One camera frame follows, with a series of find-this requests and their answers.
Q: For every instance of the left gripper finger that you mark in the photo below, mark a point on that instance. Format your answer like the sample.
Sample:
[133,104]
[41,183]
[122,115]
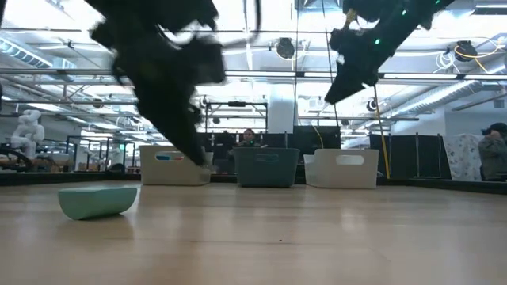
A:
[166,118]
[188,115]

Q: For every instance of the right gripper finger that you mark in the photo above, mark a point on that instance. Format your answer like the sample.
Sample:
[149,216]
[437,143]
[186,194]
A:
[340,81]
[350,89]

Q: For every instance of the pale turquoise small block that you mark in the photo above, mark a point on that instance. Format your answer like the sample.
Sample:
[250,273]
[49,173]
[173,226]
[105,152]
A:
[95,202]

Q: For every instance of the round black ceiling fixture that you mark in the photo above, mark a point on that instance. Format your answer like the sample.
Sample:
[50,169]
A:
[371,105]

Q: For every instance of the yellow tape tag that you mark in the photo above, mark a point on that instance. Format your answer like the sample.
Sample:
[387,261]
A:
[350,17]

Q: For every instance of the light grey plastic bin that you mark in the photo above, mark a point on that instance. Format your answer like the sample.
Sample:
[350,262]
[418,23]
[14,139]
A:
[166,174]

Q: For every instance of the person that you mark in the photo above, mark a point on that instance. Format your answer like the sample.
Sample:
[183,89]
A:
[493,154]
[248,136]

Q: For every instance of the black low partition panels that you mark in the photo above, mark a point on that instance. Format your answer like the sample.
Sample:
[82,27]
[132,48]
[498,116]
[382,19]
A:
[305,138]

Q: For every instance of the white pillar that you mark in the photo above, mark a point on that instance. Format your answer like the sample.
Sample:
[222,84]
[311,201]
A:
[281,115]

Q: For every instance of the black partition with posts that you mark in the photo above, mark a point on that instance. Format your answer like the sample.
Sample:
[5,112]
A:
[404,156]

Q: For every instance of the white plastic bin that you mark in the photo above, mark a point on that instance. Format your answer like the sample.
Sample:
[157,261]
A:
[344,178]

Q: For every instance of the teal plastic bin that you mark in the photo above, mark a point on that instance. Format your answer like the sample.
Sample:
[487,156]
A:
[265,174]

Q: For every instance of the white patterned sheet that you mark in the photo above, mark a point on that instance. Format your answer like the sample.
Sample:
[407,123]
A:
[461,156]

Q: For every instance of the black gantry frame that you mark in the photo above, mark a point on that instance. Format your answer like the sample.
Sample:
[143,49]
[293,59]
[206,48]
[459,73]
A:
[237,103]

